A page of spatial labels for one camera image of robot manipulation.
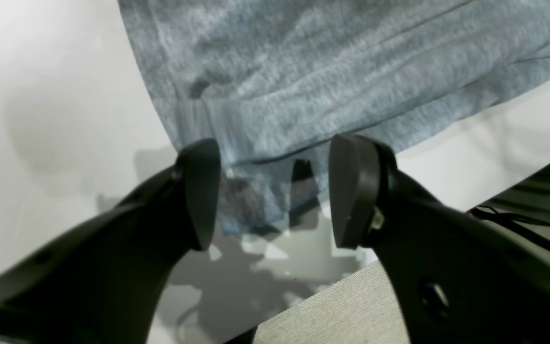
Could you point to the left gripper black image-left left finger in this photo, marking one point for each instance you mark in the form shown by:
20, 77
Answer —
100, 282

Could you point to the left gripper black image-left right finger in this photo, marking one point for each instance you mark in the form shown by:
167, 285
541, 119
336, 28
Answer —
457, 280

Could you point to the grey t-shirt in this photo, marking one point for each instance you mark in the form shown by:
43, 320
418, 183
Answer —
274, 80

